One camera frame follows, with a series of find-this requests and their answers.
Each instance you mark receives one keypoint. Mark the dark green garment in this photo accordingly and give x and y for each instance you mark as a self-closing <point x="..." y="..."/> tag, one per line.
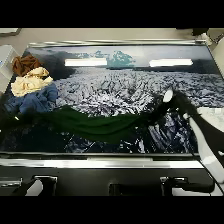
<point x="95" y="126"/>

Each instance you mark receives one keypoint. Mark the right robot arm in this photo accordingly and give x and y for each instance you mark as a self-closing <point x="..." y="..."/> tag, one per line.
<point x="209" y="138"/>

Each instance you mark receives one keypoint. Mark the cream garment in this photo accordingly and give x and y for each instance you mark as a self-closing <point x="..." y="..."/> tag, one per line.
<point x="29" y="84"/>

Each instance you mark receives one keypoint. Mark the brown garment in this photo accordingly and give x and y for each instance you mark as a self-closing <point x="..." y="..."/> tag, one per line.
<point x="24" y="64"/>

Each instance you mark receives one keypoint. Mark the white garment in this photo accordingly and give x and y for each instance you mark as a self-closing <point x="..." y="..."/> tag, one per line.
<point x="213" y="116"/>

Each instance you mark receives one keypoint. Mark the silver frame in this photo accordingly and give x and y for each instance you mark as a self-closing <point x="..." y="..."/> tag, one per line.
<point x="100" y="163"/>

